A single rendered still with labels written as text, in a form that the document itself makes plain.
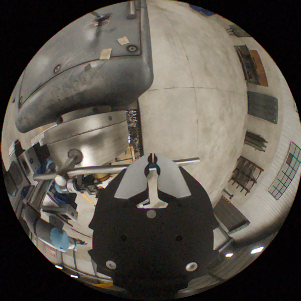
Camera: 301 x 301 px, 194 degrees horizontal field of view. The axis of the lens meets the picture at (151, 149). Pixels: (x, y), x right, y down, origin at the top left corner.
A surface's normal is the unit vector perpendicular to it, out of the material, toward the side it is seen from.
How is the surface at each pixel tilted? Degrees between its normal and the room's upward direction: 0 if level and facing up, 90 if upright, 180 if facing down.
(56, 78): 0
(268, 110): 90
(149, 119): 0
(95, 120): 30
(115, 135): 47
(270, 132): 90
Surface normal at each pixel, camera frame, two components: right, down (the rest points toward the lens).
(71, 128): 0.53, 0.33
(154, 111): 0.33, 0.40
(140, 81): 0.28, 0.89
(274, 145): -0.92, 0.34
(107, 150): 0.82, 0.21
